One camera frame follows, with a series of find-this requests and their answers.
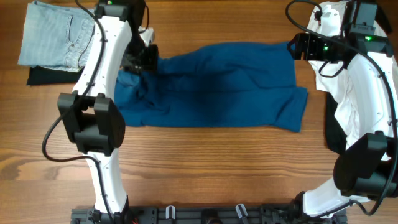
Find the dark blue t-shirt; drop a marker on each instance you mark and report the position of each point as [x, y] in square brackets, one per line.
[227, 85]

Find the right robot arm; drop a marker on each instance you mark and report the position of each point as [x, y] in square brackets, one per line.
[347, 45]

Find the white shirt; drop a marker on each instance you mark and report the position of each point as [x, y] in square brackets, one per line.
[357, 96]

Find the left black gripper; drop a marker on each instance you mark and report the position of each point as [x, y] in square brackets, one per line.
[149, 62]

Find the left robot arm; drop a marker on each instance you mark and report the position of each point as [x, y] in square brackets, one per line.
[91, 119]

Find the folded black garment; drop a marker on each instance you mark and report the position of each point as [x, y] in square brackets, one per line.
[44, 76]

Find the folded light blue jeans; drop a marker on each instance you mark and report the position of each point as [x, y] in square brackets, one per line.
[57, 38]

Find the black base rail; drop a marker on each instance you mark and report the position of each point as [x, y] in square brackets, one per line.
[264, 214]

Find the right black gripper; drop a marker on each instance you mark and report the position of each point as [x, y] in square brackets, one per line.
[296, 50]

